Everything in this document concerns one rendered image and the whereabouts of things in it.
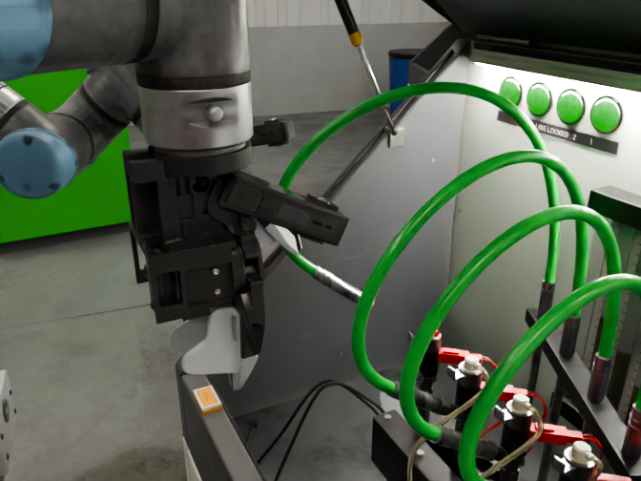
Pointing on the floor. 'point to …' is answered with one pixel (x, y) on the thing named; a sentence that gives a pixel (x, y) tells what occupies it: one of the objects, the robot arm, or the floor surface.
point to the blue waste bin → (398, 73)
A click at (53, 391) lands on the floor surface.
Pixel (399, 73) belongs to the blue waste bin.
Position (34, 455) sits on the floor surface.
